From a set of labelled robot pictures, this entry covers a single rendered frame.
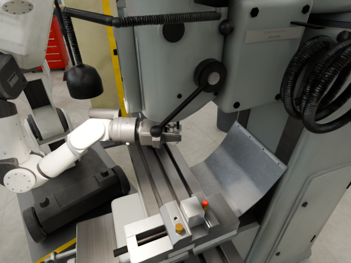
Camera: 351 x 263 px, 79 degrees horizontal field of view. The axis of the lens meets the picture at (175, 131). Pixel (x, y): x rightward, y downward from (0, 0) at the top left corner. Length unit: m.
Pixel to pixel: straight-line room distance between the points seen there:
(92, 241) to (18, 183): 0.43
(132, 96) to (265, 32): 0.33
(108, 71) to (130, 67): 1.85
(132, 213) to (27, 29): 0.73
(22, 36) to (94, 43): 1.56
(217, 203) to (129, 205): 0.40
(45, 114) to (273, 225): 1.16
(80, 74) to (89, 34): 1.79
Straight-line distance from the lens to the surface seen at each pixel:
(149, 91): 0.49
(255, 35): 0.51
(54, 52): 5.18
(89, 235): 1.07
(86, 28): 2.26
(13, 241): 2.20
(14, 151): 0.76
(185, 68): 0.47
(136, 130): 0.65
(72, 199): 1.42
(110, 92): 2.45
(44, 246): 1.55
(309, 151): 0.80
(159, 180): 0.91
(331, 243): 2.16
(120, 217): 0.97
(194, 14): 0.37
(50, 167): 0.75
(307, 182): 0.91
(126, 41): 0.50
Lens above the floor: 1.63
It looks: 36 degrees down
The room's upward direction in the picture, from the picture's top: straight up
